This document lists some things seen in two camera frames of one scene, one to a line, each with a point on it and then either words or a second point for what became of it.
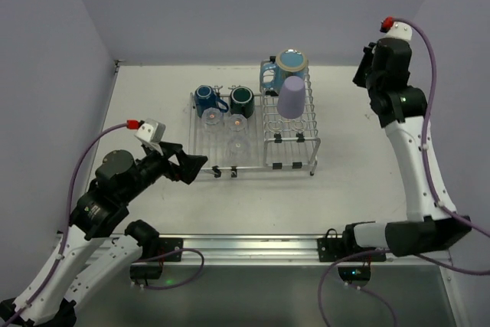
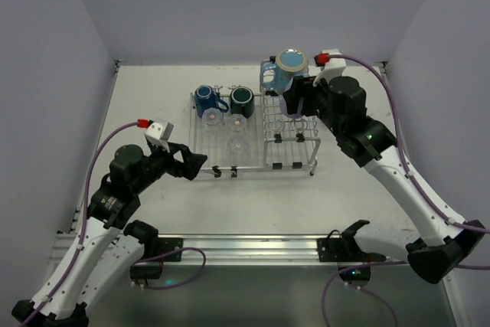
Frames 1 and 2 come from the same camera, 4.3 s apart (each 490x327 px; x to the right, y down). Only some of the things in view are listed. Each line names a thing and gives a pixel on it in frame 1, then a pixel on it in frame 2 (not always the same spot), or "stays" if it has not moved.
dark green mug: x=242 y=101 stays
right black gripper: x=362 y=70 -> x=297 y=94
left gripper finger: x=190 y=165 stays
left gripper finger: x=170 y=149 stays
